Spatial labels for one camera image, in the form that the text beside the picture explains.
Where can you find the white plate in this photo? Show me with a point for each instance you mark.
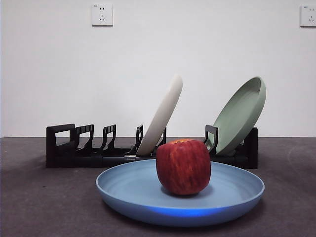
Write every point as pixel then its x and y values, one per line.
pixel 164 113

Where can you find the green plate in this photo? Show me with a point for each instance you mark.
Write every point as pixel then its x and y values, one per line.
pixel 237 118

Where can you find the white wall socket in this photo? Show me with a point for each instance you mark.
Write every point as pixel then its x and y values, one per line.
pixel 308 16
pixel 102 14

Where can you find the red apple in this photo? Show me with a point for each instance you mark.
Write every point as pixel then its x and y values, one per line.
pixel 184 168

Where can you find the black plate rack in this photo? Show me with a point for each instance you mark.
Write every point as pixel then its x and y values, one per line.
pixel 74 160

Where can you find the blue plate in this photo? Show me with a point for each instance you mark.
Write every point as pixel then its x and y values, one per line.
pixel 128 187

